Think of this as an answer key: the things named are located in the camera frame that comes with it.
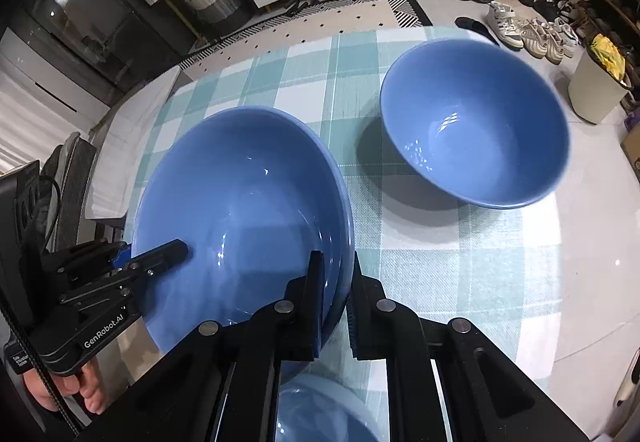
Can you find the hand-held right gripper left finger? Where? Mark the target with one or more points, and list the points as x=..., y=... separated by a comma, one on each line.
x=305, y=317

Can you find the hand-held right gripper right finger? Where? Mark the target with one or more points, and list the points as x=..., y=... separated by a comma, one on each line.
x=362, y=317

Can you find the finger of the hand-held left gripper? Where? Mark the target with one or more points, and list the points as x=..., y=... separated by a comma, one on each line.
x=119, y=255
x=162, y=256

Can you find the blue bowl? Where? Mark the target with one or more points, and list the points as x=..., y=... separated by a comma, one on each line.
x=475, y=121
x=325, y=414
x=240, y=202

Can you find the person's left hand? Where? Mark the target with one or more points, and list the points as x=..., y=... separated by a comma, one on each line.
x=92, y=392

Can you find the grey chair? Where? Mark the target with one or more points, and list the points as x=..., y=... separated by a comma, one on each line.
x=70, y=182

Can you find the teal checked tablecloth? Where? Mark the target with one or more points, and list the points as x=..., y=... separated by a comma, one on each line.
x=450, y=272

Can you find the grey refrigerator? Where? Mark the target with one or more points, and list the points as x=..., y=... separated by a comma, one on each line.
x=95, y=1

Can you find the cream trash bin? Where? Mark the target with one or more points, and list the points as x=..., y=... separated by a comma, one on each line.
x=592, y=91

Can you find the cardboard box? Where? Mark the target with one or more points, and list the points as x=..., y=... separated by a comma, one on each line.
x=632, y=141

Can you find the row of shoes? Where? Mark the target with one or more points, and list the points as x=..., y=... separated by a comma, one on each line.
x=530, y=31

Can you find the yellow bag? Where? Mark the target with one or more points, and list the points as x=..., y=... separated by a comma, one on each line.
x=607, y=54

